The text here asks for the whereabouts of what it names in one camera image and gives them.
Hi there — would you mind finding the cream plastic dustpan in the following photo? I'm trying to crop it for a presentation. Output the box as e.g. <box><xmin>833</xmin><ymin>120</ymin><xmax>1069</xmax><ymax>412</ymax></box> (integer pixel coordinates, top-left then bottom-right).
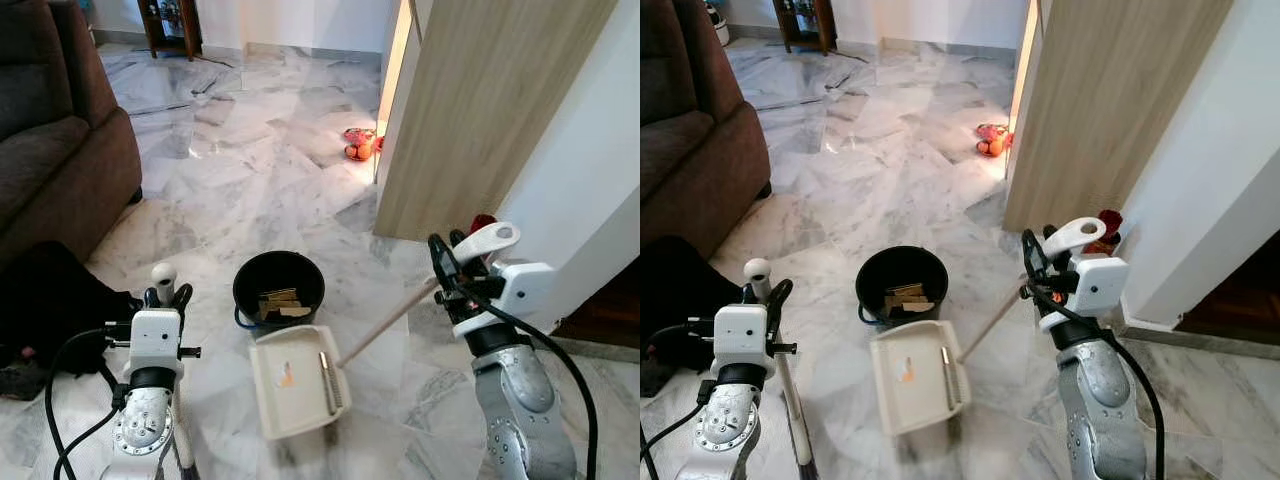
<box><xmin>869</xmin><ymin>216</ymin><xmax>1109</xmax><ymax>437</ymax></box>
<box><xmin>247</xmin><ymin>221</ymin><xmax>523</xmax><ymax>442</ymax></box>

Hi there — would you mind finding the black waste bucket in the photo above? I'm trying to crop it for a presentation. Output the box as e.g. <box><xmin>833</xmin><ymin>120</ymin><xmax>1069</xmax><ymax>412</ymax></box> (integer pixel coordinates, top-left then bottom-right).
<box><xmin>855</xmin><ymin>245</ymin><xmax>951</xmax><ymax>331</ymax></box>
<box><xmin>232</xmin><ymin>249</ymin><xmax>327</xmax><ymax>333</ymax></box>

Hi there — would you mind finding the cream handled purple broom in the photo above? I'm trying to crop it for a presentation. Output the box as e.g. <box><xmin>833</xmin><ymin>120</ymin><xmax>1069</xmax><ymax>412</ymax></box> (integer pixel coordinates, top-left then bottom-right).
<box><xmin>149</xmin><ymin>261</ymin><xmax>199</xmax><ymax>476</ymax></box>
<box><xmin>742</xmin><ymin>257</ymin><xmax>819</xmax><ymax>480</ymax></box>

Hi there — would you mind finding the brown sofa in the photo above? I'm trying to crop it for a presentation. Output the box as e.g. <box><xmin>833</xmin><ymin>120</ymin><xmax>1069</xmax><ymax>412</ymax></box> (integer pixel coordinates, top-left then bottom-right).
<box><xmin>640</xmin><ymin>0</ymin><xmax>773</xmax><ymax>263</ymax></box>
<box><xmin>0</xmin><ymin>0</ymin><xmax>144</xmax><ymax>269</ymax></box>

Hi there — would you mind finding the light wooden door panel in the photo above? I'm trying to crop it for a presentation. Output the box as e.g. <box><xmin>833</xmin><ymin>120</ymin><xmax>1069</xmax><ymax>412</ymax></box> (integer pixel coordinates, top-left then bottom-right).
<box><xmin>371</xmin><ymin>0</ymin><xmax>623</xmax><ymax>243</ymax></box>
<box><xmin>1002</xmin><ymin>0</ymin><xmax>1238</xmax><ymax>235</ymax></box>

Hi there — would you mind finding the black fabric bag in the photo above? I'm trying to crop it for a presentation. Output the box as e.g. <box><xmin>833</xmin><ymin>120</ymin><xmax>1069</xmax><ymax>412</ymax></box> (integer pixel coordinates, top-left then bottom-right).
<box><xmin>640</xmin><ymin>235</ymin><xmax>749</xmax><ymax>399</ymax></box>
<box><xmin>0</xmin><ymin>240</ymin><xmax>143</xmax><ymax>401</ymax></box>

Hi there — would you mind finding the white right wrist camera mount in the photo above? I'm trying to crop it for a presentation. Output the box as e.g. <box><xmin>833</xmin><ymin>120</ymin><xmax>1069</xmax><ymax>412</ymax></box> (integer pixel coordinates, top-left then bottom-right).
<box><xmin>1038</xmin><ymin>256</ymin><xmax>1131</xmax><ymax>334</ymax></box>
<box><xmin>452</xmin><ymin>261</ymin><xmax>557</xmax><ymax>339</ymax></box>

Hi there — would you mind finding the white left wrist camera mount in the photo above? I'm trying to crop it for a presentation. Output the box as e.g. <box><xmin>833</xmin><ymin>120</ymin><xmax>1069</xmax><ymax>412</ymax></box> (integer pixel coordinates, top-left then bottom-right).
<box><xmin>711</xmin><ymin>302</ymin><xmax>775</xmax><ymax>367</ymax></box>
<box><xmin>129</xmin><ymin>308</ymin><xmax>185</xmax><ymax>372</ymax></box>

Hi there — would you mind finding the red orange toy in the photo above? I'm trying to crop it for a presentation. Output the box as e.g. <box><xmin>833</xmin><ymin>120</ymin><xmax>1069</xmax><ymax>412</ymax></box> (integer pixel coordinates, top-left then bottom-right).
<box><xmin>976</xmin><ymin>122</ymin><xmax>1015</xmax><ymax>159</ymax></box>
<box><xmin>342</xmin><ymin>126</ymin><xmax>385</xmax><ymax>162</ymax></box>

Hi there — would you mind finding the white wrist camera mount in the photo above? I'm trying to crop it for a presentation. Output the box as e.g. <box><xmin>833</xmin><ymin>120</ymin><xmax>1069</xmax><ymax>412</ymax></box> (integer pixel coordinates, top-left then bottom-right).
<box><xmin>1038</xmin><ymin>256</ymin><xmax>1131</xmax><ymax>334</ymax></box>
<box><xmin>129</xmin><ymin>308</ymin><xmax>185</xmax><ymax>372</ymax></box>
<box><xmin>711</xmin><ymin>302</ymin><xmax>775</xmax><ymax>367</ymax></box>
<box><xmin>452</xmin><ymin>261</ymin><xmax>557</xmax><ymax>339</ymax></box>

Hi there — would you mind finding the dark wooden side table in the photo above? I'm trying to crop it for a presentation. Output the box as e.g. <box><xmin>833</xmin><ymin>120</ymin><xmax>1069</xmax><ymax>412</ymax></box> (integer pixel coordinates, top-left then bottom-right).
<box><xmin>771</xmin><ymin>0</ymin><xmax>837</xmax><ymax>57</ymax></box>
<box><xmin>137</xmin><ymin>0</ymin><xmax>204</xmax><ymax>62</ymax></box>

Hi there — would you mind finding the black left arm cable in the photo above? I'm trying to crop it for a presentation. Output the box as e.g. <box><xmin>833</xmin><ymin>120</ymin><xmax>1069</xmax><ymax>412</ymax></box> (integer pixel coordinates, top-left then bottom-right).
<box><xmin>44</xmin><ymin>326</ymin><xmax>136</xmax><ymax>480</ymax></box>
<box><xmin>640</xmin><ymin>318</ymin><xmax>717</xmax><ymax>480</ymax></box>

